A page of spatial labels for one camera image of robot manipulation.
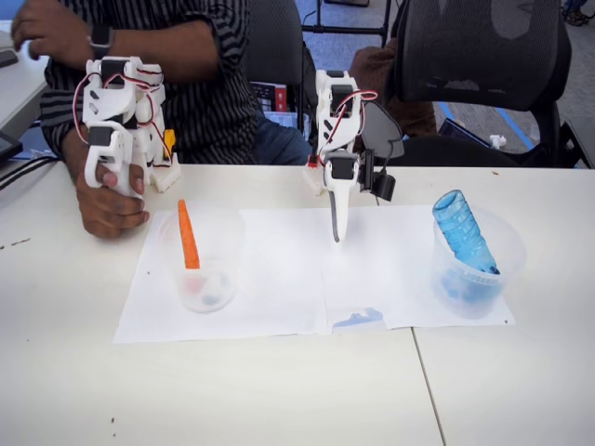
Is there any person in brown clothes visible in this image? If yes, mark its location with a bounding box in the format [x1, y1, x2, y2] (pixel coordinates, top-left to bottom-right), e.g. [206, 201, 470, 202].
[348, 39, 438, 138]

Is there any dark flat laptop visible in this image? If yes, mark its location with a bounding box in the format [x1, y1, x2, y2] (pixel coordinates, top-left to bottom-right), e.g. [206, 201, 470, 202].
[436, 118, 494, 151]

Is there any person in striped shirt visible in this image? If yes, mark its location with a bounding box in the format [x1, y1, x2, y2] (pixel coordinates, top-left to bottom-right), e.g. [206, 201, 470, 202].
[39, 0, 313, 167]

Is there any blue plastic bottle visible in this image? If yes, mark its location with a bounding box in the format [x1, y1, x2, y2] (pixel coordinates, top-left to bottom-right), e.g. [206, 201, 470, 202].
[431, 189, 504, 280]

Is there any person's right hand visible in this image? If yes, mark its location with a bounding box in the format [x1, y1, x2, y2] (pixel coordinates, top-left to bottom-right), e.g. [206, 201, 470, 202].
[73, 162, 151, 241]

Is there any clear cup with multicolour label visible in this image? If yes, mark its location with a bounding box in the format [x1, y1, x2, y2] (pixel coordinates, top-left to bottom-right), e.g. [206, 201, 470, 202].
[157, 208, 245, 313]

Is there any blue recycling symbol label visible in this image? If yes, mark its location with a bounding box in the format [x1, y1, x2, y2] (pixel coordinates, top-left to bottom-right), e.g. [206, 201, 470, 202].
[439, 273, 489, 303]

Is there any person's right forearm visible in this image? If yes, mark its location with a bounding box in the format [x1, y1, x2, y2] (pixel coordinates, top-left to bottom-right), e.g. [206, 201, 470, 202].
[60, 127, 93, 186]

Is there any person's left forearm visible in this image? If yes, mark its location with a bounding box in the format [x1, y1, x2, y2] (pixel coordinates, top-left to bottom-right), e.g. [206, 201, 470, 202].
[111, 18, 224, 85]

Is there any black seat pad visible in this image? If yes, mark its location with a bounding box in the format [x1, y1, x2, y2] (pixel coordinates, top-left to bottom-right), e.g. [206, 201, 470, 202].
[361, 100, 403, 164]

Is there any person's left hand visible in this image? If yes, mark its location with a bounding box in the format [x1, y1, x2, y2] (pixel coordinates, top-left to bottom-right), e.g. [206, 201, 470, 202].
[9, 0, 92, 66]

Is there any clear cup with recycling label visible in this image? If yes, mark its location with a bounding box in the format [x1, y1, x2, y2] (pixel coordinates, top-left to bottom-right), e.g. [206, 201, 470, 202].
[430, 211, 527, 321]

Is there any dark wristwatch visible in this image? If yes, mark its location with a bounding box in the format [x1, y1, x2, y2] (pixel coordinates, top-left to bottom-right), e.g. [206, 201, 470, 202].
[87, 25, 115, 57]

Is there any white leader arm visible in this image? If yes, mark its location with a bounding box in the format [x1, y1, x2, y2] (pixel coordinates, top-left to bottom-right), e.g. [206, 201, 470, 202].
[73, 56, 182, 201]

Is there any white side desk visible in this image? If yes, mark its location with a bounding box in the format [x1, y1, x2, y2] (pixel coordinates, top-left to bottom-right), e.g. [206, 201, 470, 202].
[0, 18, 50, 136]

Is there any black padded office chair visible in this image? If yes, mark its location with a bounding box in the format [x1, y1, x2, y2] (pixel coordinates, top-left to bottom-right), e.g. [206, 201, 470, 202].
[244, 0, 306, 112]

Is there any black webcam cable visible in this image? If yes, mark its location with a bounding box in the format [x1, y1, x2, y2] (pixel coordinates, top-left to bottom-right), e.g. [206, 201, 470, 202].
[371, 134, 404, 177]

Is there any orange carrot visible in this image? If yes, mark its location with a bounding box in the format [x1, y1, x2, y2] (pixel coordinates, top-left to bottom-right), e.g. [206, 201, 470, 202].
[178, 198, 202, 270]

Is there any black mesh office chair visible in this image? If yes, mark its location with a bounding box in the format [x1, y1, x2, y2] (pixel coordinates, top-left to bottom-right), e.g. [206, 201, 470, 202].
[388, 0, 595, 169]

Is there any black webcam with bracket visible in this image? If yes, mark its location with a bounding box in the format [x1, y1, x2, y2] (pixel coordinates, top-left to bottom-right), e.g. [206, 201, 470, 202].
[358, 148, 397, 202]

